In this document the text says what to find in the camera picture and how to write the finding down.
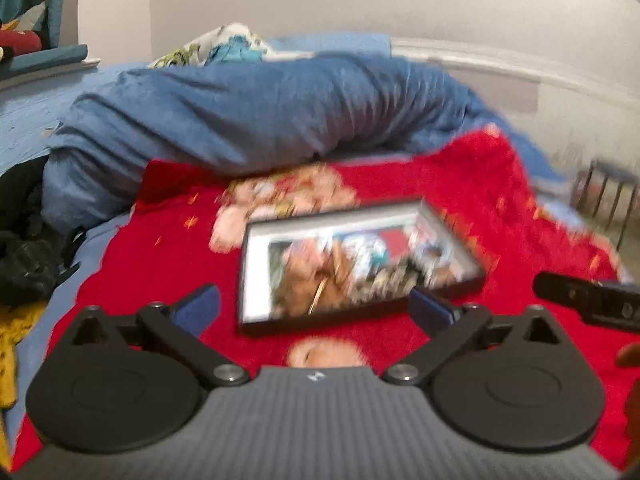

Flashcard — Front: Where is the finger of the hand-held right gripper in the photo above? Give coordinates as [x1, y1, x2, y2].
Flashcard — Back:
[532, 272, 601, 312]

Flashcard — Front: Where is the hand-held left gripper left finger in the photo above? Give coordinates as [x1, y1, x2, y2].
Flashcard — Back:
[70, 284, 252, 388]

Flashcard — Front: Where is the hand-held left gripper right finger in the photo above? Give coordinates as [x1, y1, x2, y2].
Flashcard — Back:
[381, 287, 561, 387]

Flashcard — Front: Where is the black and white scrunchie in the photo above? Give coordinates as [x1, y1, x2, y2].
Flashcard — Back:
[350, 260, 431, 303]

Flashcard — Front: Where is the blue scrunchie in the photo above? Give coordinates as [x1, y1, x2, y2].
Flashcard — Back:
[352, 235, 398, 281]

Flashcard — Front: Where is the black shallow cardboard box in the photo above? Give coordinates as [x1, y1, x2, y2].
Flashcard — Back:
[237, 199, 488, 337]

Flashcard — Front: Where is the gold elastic band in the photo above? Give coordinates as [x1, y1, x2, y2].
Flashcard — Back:
[307, 277, 333, 316]

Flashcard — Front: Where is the person's right hand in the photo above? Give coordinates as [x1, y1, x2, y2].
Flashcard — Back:
[615, 344, 640, 461]

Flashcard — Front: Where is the red printed blanket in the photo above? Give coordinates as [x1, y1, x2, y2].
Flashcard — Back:
[10, 130, 631, 471]

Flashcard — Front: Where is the printed picture book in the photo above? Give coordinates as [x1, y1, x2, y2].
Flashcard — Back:
[267, 225, 468, 317]

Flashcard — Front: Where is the dark metal stool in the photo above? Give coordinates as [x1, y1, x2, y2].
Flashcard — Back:
[570, 157, 640, 251]

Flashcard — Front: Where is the dark clothing pile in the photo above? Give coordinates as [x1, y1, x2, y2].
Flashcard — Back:
[0, 160, 81, 306]

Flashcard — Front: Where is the yellow cloth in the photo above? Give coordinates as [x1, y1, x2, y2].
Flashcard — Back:
[0, 302, 48, 411]

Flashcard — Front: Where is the blue duvet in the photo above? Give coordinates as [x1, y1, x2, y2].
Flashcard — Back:
[42, 52, 566, 233]

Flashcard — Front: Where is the light blue bed sheet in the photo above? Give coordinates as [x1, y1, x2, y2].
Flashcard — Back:
[0, 34, 396, 426]

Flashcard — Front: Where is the floral pillow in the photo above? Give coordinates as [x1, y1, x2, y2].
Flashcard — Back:
[147, 22, 273, 68]

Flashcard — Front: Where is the teal window sill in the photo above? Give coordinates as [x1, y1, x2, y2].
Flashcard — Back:
[0, 44, 101, 81]

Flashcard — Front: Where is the red plush toy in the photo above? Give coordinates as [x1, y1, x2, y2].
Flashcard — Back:
[0, 17, 43, 58]

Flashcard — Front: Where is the white bed frame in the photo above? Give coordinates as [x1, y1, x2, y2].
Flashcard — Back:
[390, 37, 640, 116]

